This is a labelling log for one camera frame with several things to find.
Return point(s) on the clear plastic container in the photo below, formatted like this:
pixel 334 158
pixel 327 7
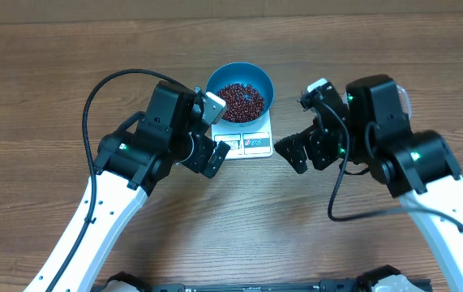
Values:
pixel 405 101

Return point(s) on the red beans in bowl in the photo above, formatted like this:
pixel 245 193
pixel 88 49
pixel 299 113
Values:
pixel 244 103

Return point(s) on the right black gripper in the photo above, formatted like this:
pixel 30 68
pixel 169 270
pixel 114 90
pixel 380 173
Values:
pixel 312 147

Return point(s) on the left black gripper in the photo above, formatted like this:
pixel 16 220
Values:
pixel 205 152

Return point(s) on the white digital kitchen scale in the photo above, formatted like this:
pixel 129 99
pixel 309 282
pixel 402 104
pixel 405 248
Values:
pixel 246 140

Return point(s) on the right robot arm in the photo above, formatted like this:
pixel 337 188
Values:
pixel 369 125

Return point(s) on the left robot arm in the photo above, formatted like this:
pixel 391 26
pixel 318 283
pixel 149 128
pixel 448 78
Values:
pixel 128 165

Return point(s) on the blue metal bowl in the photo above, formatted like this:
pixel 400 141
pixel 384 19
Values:
pixel 243 73

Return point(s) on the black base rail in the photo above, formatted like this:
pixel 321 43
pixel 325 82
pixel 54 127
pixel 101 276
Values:
pixel 385 278

